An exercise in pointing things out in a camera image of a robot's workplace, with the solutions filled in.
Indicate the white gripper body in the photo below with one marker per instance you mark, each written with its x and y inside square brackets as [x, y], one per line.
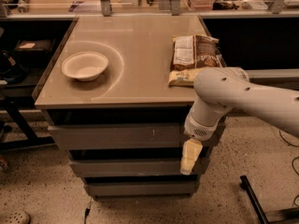
[198, 129]

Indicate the grey drawer cabinet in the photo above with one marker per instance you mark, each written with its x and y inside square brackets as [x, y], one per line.
[134, 87]

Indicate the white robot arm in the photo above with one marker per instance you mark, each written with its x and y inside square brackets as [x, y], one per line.
[218, 91]

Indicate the grey drawer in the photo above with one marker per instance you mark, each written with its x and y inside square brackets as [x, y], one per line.
[126, 162]
[118, 136]
[120, 186]

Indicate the black side table frame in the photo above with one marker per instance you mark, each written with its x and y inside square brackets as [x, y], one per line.
[31, 140]

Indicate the black floor stand bar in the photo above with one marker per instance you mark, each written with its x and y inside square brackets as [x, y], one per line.
[282, 216]

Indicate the grey top drawer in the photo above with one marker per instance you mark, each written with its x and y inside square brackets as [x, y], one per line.
[118, 136]

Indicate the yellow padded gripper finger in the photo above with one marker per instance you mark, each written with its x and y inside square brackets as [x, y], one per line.
[190, 153]

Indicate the brown yellow snack bag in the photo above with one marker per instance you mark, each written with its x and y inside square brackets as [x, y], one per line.
[191, 54]

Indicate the grey bottom drawer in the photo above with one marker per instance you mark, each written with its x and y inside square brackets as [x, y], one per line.
[120, 186]

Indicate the grey middle drawer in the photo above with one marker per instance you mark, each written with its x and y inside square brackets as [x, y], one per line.
[126, 162]

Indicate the white perforated shoe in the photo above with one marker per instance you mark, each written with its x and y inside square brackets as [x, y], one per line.
[17, 217]

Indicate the white paper bowl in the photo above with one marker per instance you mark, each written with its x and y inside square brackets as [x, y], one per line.
[85, 65]

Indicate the black box on shelf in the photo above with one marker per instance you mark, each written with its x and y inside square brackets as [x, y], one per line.
[33, 49]

